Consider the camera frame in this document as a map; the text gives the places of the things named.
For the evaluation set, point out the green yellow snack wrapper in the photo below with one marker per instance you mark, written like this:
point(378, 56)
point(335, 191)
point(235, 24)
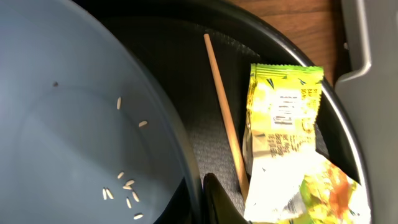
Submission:
point(282, 107)

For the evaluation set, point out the round black serving tray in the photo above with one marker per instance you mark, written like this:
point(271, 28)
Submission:
point(167, 37)

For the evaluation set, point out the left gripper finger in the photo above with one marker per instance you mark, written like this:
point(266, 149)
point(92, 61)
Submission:
point(218, 207)

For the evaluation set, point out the orange green torn wrapper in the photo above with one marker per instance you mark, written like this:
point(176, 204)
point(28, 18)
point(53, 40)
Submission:
point(327, 195)

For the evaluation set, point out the grey dishwasher rack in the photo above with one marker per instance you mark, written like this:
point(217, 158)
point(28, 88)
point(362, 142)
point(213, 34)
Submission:
point(369, 95)

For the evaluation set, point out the wooden chopstick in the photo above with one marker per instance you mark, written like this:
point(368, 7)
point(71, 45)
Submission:
point(228, 120)

